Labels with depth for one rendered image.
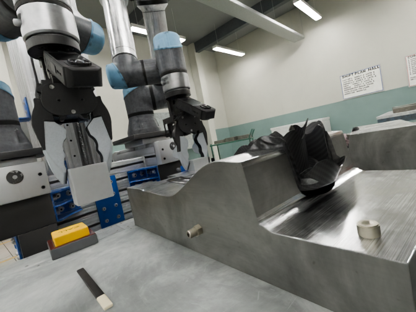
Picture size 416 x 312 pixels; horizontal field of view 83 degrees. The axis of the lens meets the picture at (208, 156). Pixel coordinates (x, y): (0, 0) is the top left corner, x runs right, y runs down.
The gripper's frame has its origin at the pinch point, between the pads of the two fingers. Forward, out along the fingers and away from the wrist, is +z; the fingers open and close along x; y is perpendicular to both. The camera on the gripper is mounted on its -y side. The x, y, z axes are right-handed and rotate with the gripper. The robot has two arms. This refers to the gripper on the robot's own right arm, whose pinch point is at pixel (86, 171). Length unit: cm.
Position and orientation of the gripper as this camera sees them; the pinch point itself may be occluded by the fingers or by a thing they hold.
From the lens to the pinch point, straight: 40.5
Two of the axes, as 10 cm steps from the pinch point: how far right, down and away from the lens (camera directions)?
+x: -7.6, 2.0, -6.2
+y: -6.2, 0.7, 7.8
